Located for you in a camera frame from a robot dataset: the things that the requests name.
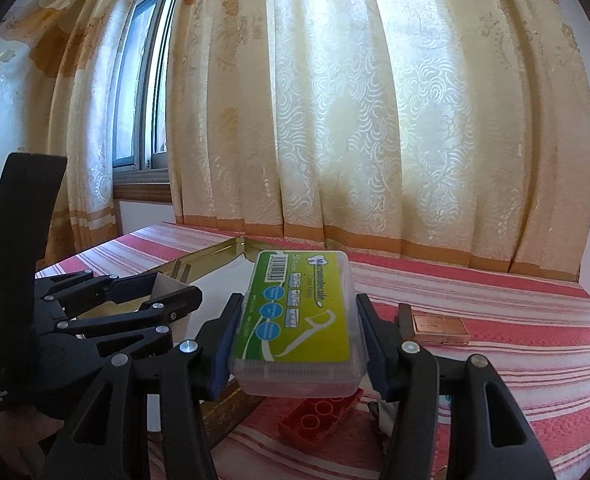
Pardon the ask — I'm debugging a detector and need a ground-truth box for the wooden window sill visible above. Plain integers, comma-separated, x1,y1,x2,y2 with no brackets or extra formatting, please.
112,182,174,206

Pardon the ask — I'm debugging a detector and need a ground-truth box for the green label floss pick box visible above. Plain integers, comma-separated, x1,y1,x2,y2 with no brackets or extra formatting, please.
227,249,368,400

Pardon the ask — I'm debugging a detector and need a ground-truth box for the cream patterned curtain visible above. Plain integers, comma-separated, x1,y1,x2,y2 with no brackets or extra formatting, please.
165,0,590,283
0,0,143,281

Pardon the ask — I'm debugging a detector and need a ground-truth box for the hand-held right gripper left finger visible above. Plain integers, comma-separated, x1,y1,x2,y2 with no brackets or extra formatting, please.
38,292,246,480

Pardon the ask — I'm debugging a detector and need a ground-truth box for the dark brown long box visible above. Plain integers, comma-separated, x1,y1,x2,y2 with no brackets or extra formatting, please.
397,302,419,342

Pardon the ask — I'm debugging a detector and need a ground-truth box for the sliding glass window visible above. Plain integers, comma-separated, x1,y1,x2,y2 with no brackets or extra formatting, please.
111,0,192,172

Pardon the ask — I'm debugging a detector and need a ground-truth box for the grey object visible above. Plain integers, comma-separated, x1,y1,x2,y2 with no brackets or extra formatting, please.
367,399,402,441

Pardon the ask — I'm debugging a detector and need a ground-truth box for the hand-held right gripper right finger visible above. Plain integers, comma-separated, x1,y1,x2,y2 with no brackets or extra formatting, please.
355,292,556,480

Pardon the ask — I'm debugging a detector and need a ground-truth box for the gold metal tin tray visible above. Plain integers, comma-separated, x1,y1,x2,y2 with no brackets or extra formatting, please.
35,237,266,453

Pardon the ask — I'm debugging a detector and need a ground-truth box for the red building block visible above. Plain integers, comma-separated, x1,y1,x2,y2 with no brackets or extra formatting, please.
277,387,365,453

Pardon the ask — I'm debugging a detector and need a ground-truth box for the red striped bedspread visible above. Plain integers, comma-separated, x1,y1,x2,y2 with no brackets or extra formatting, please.
35,220,590,480

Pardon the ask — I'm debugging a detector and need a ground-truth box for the copper coloured flat box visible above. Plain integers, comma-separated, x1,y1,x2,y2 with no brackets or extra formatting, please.
412,312,472,347

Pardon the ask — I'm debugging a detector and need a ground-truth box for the white liner paper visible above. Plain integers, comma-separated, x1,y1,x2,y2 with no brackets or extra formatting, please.
187,255,256,333

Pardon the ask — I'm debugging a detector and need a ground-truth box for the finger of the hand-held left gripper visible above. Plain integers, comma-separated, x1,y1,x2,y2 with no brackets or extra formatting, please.
35,269,158,312
55,285,204,362

